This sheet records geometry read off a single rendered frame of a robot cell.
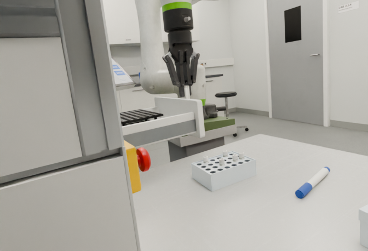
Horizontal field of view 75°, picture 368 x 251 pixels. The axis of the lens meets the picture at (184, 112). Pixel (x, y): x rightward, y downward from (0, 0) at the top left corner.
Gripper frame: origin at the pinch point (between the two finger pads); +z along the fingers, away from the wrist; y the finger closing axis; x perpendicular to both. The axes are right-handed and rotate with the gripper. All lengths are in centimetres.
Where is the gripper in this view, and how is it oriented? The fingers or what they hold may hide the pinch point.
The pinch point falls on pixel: (185, 96)
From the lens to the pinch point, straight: 78.5
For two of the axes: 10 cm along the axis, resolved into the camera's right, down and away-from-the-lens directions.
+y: 8.5, -1.7, 5.0
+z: 1.0, 9.8, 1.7
